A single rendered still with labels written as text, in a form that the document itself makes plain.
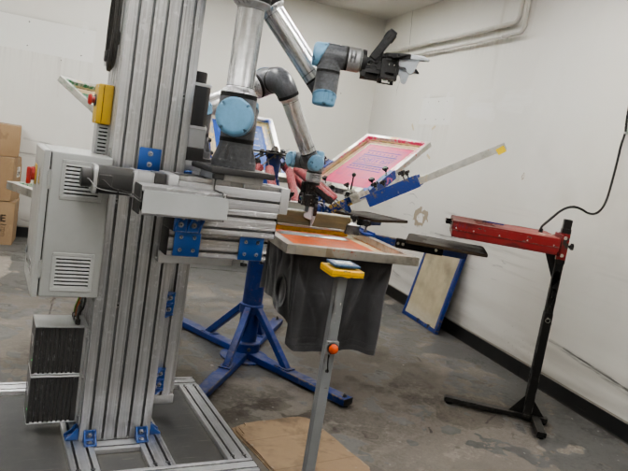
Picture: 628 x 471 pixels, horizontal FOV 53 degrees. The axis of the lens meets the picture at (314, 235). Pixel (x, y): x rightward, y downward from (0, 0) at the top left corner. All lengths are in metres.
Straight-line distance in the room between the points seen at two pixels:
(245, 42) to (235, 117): 0.23
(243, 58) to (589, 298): 2.99
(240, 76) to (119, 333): 0.98
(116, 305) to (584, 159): 3.24
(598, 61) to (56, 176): 3.56
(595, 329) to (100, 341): 3.03
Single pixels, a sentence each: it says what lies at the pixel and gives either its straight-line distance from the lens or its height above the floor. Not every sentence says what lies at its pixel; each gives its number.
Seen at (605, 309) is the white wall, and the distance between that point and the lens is 4.25.
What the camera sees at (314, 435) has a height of 0.30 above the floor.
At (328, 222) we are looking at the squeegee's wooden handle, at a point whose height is 1.02.
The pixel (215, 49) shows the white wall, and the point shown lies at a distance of 7.14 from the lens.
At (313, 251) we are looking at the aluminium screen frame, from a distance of 2.45.
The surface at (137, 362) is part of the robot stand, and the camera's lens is 2.36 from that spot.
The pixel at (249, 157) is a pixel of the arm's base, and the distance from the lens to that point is 2.10.
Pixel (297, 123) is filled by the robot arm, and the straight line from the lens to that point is 2.79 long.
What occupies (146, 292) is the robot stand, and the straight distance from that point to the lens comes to 2.28.
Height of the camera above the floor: 1.36
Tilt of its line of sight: 8 degrees down
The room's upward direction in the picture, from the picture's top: 9 degrees clockwise
